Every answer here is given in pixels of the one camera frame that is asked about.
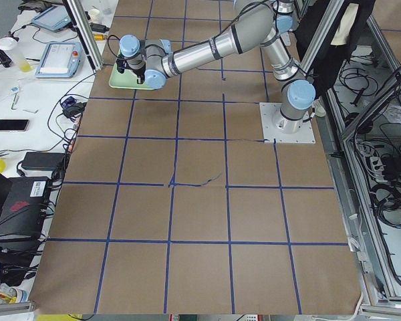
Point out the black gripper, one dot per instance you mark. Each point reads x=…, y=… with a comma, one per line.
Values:
x=139, y=71

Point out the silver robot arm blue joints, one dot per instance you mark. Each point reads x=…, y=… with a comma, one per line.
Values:
x=257, y=24

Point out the light green tray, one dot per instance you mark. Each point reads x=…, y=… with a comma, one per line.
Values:
x=126, y=81

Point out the white paper cup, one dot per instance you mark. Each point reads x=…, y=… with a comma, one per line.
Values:
x=95, y=15

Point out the teach pendant tablet near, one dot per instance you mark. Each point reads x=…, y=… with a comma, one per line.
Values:
x=59, y=60

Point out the teach pendant tablet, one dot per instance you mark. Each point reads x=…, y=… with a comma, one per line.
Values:
x=59, y=60
x=53, y=19

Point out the teach pendant tablet far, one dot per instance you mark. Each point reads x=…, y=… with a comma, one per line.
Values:
x=53, y=19

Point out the plastic bottle yellow liquid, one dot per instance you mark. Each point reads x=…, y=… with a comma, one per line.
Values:
x=10, y=46

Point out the black smartphone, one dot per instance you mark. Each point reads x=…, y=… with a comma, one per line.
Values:
x=13, y=125

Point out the black power adapter brick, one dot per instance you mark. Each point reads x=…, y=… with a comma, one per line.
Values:
x=40, y=161

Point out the black computer box red logo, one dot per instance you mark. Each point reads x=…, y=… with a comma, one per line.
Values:
x=24, y=209

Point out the aluminium frame post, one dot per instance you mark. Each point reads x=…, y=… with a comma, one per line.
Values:
x=79, y=20

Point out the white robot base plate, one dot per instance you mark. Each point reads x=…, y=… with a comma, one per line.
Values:
x=277, y=129

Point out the black jacket on frame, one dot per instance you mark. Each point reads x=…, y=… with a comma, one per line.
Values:
x=339, y=43

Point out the aluminium frame rail right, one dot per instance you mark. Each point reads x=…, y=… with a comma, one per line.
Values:
x=368, y=164

